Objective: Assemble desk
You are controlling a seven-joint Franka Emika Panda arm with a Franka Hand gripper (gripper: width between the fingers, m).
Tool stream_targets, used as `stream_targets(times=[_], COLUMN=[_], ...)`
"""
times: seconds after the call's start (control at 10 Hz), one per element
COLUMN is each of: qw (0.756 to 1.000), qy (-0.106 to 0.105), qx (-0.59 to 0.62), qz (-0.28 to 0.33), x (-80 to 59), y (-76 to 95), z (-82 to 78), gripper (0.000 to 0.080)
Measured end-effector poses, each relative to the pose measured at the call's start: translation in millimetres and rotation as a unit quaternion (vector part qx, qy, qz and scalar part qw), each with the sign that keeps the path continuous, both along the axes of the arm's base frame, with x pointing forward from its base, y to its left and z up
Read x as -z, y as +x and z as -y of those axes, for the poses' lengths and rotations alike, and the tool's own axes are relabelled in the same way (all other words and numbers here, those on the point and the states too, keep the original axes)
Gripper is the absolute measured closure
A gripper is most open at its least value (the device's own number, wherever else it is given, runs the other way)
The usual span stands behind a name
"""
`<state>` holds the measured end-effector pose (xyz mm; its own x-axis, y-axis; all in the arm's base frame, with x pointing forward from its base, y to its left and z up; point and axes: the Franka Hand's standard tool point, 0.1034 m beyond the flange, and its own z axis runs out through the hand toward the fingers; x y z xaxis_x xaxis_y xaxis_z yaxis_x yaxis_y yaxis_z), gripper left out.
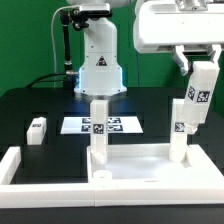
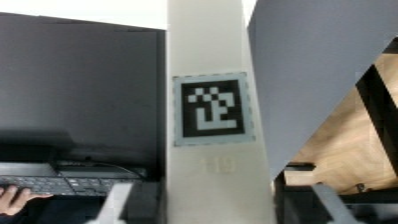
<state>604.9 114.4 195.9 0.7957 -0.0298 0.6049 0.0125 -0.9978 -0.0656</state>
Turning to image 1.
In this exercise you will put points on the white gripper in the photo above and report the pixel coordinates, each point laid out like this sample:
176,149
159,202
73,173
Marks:
159,26

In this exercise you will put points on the white desk tabletop tray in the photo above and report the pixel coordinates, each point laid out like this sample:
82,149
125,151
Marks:
133,165

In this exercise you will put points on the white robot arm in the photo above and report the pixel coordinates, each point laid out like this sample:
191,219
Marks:
100,75

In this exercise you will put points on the fiducial marker sheet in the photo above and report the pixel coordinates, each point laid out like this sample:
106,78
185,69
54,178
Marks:
81,125

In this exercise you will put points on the mounted grey camera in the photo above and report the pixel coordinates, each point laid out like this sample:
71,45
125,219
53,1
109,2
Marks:
98,10

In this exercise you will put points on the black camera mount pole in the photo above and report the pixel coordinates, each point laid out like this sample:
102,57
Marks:
68,82

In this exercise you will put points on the white U-shaped obstacle frame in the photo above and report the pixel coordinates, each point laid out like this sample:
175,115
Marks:
90,194

